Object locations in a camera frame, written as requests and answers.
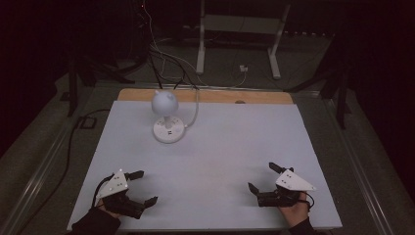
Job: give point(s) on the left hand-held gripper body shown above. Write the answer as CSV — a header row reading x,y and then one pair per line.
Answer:
x,y
114,186

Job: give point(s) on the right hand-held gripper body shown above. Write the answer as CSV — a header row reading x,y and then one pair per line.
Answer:
x,y
293,182

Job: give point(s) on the white round-headed desk lamp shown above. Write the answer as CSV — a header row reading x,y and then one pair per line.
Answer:
x,y
165,105

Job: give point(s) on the person's left hand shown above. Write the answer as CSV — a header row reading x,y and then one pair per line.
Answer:
x,y
109,211

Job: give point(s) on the person's right hand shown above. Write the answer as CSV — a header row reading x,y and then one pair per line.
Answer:
x,y
296,212

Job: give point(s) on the black floor box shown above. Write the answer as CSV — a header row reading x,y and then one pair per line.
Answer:
x,y
87,122

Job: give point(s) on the black tripod stand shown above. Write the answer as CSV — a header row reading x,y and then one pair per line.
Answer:
x,y
72,88
341,98

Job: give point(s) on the white plug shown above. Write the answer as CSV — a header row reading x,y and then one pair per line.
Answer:
x,y
243,68

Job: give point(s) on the white metal stand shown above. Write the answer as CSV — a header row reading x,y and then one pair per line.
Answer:
x,y
200,49

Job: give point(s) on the metal floor rail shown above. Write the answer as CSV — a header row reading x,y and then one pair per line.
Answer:
x,y
32,178
359,163

